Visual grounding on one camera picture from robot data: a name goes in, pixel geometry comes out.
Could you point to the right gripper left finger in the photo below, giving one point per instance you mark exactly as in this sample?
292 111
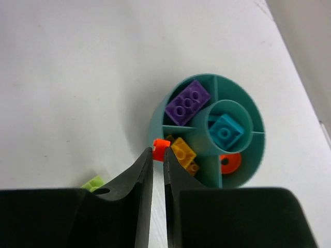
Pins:
115 215

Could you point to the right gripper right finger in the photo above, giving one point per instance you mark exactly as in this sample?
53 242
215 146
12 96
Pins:
198 216

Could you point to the green lego brick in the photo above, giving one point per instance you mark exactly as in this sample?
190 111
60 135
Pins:
93 184

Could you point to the orange round lego piece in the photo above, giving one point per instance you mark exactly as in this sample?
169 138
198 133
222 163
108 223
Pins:
230 162

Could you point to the long yellow lego brick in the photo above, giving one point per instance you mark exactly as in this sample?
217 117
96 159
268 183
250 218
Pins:
185 155

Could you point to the small orange lego piece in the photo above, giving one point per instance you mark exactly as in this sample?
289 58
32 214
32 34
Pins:
160 146

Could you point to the long teal lego brick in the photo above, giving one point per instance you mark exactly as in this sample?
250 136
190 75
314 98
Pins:
224 130

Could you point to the long purple lego brick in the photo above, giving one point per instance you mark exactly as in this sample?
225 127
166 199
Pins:
187 103

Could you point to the teal round divided container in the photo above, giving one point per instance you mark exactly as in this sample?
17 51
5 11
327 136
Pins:
227 97

